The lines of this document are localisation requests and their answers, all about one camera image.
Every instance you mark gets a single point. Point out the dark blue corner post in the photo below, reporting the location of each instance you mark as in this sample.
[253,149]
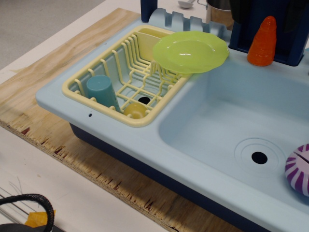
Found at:
[147,7]

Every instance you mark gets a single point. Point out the light blue toy sink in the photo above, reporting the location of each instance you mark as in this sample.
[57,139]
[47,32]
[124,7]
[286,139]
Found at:
[223,139]

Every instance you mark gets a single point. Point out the purple striped toy ball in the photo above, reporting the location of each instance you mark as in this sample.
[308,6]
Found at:
[297,170]

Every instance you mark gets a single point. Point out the yellow plastic cup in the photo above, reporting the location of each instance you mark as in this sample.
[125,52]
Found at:
[135,110]

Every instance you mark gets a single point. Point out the teal plastic cup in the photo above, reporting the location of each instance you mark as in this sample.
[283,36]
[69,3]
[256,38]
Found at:
[100,87]

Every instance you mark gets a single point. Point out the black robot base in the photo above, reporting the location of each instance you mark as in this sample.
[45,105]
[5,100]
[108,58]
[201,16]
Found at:
[19,228]

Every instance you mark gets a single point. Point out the cream plastic dish rack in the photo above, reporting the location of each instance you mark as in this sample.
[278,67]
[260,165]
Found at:
[133,73]

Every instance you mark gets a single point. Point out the orange toy carrot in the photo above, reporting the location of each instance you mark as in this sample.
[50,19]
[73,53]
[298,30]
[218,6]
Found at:
[262,50]

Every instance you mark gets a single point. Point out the lime green plastic plate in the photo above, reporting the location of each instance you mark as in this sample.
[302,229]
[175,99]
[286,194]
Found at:
[190,52]

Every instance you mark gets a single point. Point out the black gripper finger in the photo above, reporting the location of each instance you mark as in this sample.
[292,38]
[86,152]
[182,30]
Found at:
[294,12]
[239,9]

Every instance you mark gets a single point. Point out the yellow tape piece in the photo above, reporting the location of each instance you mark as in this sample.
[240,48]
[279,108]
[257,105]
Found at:
[37,219]

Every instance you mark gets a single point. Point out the plywood board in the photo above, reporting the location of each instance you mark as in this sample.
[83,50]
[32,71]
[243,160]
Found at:
[91,191]

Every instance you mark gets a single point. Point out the grey plastic spoon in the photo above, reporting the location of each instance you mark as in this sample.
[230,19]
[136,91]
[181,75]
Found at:
[186,4]

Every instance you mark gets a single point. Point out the steel pot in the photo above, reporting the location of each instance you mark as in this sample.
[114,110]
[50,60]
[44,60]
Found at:
[218,11]

